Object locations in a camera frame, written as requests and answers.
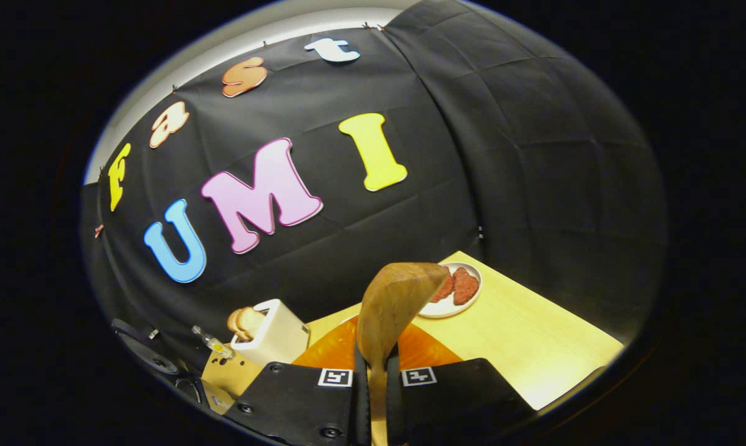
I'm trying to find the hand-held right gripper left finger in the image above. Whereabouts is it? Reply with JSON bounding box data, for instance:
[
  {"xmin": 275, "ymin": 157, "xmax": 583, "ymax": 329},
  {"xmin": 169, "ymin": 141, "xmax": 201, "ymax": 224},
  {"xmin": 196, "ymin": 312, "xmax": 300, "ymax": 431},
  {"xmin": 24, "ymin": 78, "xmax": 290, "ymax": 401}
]
[{"xmin": 223, "ymin": 315, "xmax": 372, "ymax": 446}]

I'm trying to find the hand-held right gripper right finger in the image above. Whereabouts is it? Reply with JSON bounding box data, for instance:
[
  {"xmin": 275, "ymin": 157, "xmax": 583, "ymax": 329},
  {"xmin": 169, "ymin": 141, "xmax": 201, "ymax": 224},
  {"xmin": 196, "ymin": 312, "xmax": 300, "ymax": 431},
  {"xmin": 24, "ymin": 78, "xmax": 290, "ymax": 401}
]
[{"xmin": 384, "ymin": 321, "xmax": 538, "ymax": 446}]

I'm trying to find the wooden spoon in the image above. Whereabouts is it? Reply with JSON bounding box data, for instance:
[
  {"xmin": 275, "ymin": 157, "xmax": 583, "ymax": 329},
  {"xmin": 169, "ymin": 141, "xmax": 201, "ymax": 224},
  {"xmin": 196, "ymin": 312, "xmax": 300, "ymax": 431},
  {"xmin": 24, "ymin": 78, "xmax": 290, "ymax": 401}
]
[{"xmin": 356, "ymin": 261, "xmax": 451, "ymax": 446}]

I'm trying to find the dark grey rice cooker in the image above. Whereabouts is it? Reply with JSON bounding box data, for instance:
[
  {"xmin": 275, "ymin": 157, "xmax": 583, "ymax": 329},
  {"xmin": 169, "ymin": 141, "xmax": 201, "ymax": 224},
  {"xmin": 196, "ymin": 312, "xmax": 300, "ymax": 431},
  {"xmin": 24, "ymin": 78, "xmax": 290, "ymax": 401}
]
[{"xmin": 111, "ymin": 317, "xmax": 238, "ymax": 416}]

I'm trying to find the white toaster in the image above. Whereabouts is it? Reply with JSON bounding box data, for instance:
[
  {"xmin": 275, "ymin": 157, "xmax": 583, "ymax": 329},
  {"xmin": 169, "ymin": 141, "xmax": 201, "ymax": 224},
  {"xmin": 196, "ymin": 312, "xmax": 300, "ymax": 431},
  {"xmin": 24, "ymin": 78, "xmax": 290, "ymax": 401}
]
[{"xmin": 230, "ymin": 298, "xmax": 312, "ymax": 367}]

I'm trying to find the toasted bread slice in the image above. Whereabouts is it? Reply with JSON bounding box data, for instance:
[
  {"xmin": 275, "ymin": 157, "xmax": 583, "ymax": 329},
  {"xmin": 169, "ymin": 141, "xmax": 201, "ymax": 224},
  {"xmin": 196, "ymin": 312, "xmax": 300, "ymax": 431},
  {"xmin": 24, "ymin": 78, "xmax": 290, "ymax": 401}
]
[
  {"xmin": 240, "ymin": 305, "xmax": 269, "ymax": 333},
  {"xmin": 227, "ymin": 309, "xmax": 250, "ymax": 341}
]

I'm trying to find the white round plate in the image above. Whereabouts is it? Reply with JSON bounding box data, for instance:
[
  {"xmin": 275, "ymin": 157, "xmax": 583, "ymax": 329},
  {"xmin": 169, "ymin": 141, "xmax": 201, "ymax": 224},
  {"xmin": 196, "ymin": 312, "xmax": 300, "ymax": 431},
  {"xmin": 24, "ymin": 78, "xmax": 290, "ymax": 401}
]
[{"xmin": 417, "ymin": 261, "xmax": 484, "ymax": 320}]

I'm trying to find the small glass bottle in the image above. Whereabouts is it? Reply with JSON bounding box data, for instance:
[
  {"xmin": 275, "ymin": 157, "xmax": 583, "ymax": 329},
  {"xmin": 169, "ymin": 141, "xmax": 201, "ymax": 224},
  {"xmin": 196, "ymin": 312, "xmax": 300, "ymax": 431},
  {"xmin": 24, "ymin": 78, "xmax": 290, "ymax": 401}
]
[{"xmin": 191, "ymin": 325, "xmax": 236, "ymax": 361}]

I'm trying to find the red meat slice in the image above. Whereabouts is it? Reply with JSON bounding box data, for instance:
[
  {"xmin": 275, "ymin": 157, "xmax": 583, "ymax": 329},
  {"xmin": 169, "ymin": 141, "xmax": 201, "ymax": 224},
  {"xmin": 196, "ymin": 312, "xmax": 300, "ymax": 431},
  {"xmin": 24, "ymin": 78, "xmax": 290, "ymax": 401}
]
[
  {"xmin": 451, "ymin": 266, "xmax": 480, "ymax": 307},
  {"xmin": 431, "ymin": 272, "xmax": 456, "ymax": 304}
]

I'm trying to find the black backdrop cloth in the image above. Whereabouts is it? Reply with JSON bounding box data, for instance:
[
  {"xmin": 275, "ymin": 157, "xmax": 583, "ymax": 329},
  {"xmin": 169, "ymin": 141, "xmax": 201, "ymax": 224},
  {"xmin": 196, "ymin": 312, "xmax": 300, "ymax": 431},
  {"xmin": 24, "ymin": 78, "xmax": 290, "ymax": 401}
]
[{"xmin": 80, "ymin": 0, "xmax": 668, "ymax": 374}]

